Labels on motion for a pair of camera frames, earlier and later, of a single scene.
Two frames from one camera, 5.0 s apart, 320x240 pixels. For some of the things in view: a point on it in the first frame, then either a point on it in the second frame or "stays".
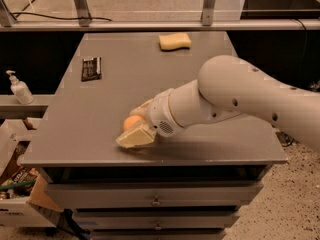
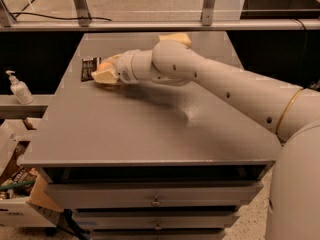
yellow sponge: [170, 42] stays
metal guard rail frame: [210, 19] stays
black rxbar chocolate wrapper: [91, 69] stays
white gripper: [159, 113] -> [124, 67]
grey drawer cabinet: [187, 186] stays
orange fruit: [133, 122] -> [105, 66]
